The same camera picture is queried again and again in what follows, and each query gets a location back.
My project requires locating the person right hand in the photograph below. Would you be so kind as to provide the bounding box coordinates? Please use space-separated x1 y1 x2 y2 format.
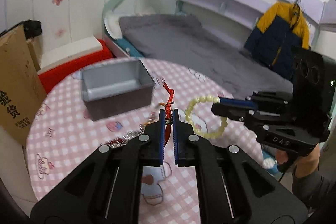
275 144 320 178

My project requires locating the pink checkered tablecloth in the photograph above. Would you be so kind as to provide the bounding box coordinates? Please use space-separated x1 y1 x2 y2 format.
26 57 266 224

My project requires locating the grey bed duvet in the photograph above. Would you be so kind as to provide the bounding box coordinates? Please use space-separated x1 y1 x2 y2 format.
119 15 293 98

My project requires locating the yellow navy jacket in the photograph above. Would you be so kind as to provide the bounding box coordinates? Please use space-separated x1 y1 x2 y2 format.
244 2 310 81

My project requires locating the grey metal tin box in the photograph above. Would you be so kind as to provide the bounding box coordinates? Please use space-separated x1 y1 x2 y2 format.
81 59 155 121

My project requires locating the large cardboard box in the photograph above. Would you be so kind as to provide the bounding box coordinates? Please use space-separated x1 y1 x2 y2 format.
0 25 46 146

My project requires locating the white red low platform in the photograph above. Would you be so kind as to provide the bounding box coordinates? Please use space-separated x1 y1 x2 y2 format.
38 36 113 93

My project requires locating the white pillow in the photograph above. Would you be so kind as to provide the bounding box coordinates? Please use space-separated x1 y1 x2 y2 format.
104 11 122 40

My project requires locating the small cardboard box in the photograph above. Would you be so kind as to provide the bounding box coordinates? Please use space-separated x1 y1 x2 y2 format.
27 37 42 72

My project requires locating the black bag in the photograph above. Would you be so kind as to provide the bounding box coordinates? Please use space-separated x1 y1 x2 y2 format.
22 20 42 40

